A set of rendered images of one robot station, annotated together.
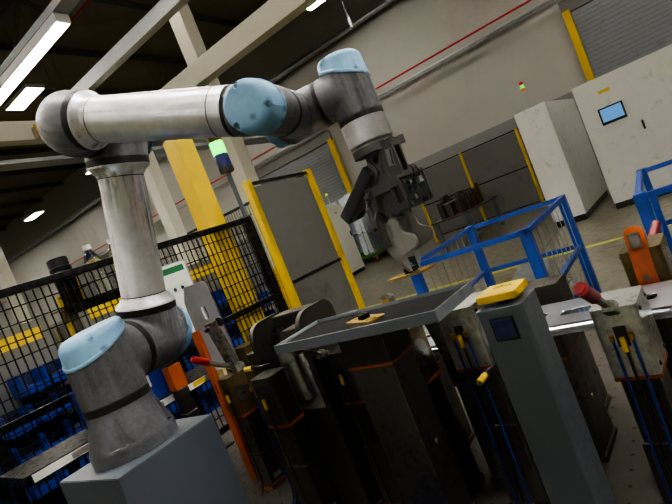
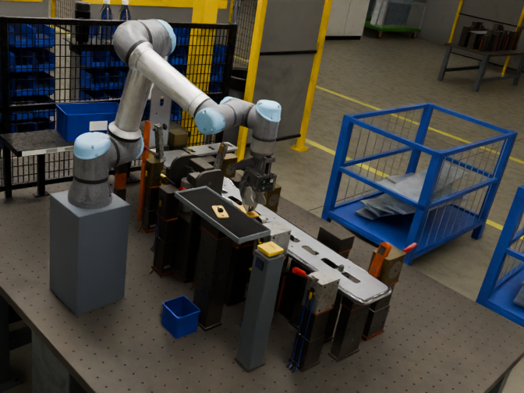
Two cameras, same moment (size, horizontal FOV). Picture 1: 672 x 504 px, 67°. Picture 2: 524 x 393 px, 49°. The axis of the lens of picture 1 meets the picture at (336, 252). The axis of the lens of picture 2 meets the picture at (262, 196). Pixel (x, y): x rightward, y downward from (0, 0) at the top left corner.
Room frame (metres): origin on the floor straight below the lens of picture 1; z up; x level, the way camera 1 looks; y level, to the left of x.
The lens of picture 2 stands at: (-0.83, -0.31, 2.03)
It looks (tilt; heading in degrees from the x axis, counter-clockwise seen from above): 24 degrees down; 6
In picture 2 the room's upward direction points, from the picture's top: 10 degrees clockwise
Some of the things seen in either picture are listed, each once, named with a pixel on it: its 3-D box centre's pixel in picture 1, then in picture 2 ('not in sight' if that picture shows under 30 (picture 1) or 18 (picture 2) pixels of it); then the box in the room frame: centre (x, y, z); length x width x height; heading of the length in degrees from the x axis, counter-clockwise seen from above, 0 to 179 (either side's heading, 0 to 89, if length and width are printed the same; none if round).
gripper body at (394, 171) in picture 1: (389, 179); (260, 170); (0.82, -0.12, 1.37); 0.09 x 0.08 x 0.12; 42
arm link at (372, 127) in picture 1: (369, 134); (263, 144); (0.83, -0.12, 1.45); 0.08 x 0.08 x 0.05
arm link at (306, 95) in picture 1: (293, 115); (235, 112); (0.84, -0.02, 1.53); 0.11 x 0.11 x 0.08; 69
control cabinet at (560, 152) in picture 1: (560, 146); not in sight; (9.15, -4.47, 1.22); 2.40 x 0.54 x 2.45; 142
